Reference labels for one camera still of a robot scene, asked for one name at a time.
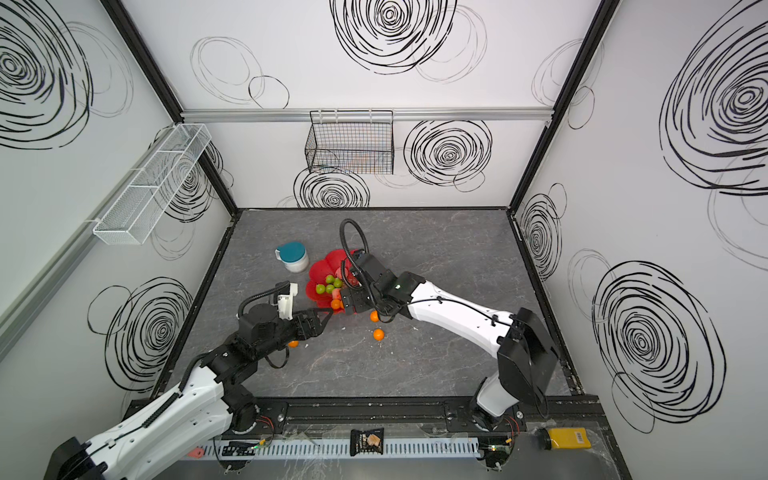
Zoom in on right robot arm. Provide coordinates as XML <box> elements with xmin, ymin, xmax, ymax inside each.
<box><xmin>340</xmin><ymin>272</ymin><xmax>560</xmax><ymax>429</ymax></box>

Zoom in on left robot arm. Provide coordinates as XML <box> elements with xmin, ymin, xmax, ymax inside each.
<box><xmin>44</xmin><ymin>303</ymin><xmax>333</xmax><ymax>479</ymax></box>

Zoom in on pink plastic scoop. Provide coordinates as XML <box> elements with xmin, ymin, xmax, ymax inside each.
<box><xmin>187</xmin><ymin>447</ymin><xmax>205</xmax><ymax>459</ymax></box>

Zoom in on white mesh wall shelf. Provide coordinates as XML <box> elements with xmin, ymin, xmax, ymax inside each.
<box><xmin>93</xmin><ymin>124</ymin><xmax>212</xmax><ymax>246</ymax></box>

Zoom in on white mug with teal lid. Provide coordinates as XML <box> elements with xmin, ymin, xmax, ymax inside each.
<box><xmin>275</xmin><ymin>241</ymin><xmax>309</xmax><ymax>273</ymax></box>

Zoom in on red flower-shaped fruit bowl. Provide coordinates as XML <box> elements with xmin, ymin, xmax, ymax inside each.
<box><xmin>305</xmin><ymin>249</ymin><xmax>360</xmax><ymax>313</ymax></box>

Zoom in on black wire basket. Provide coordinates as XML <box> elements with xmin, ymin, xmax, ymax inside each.
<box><xmin>304</xmin><ymin>109</ymin><xmax>395</xmax><ymax>175</ymax></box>

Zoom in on black snack packet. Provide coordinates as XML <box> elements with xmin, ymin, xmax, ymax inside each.
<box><xmin>349</xmin><ymin>428</ymin><xmax>385</xmax><ymax>457</ymax></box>

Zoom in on yellow black-capped container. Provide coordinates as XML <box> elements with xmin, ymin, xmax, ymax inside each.
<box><xmin>535</xmin><ymin>427</ymin><xmax>592</xmax><ymax>450</ymax></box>

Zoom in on white slotted cable duct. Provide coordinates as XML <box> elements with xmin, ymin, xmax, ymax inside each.
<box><xmin>183</xmin><ymin>437</ymin><xmax>482</xmax><ymax>461</ymax></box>

